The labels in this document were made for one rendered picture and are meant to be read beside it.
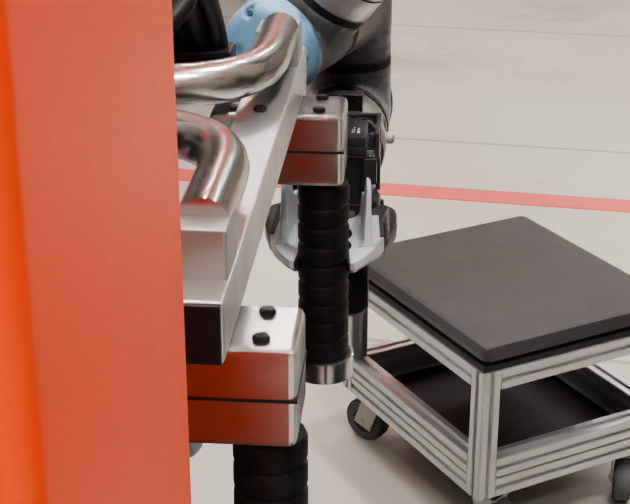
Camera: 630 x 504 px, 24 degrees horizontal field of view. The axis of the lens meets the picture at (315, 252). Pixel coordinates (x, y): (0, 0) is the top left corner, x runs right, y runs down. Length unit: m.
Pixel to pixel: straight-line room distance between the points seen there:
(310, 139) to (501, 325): 1.14
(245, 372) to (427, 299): 1.50
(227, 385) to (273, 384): 0.02
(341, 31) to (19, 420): 0.87
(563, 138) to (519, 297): 1.81
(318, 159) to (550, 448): 1.25
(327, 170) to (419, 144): 2.89
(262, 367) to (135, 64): 0.33
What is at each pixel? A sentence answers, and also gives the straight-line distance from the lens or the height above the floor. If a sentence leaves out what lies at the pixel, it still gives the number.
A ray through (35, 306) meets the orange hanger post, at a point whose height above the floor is 1.13.
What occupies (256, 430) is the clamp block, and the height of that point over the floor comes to 0.91.
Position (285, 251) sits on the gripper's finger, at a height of 0.84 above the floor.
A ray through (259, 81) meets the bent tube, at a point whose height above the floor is 1.00.
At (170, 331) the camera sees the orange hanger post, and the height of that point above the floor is 1.07.
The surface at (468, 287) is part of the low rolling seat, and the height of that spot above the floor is 0.34.
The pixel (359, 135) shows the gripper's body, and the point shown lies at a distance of 1.08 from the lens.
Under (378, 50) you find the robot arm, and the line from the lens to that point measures 1.25.
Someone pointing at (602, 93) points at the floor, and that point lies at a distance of 4.36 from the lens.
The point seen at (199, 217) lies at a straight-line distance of 0.65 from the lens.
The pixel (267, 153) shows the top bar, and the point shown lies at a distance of 0.80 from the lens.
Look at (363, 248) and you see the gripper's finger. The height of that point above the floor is 0.84.
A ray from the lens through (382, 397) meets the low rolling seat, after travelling 2.30.
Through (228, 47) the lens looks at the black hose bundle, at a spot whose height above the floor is 0.98.
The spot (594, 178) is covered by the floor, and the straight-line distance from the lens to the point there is 3.67.
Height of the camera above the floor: 1.24
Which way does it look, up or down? 23 degrees down
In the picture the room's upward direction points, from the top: straight up
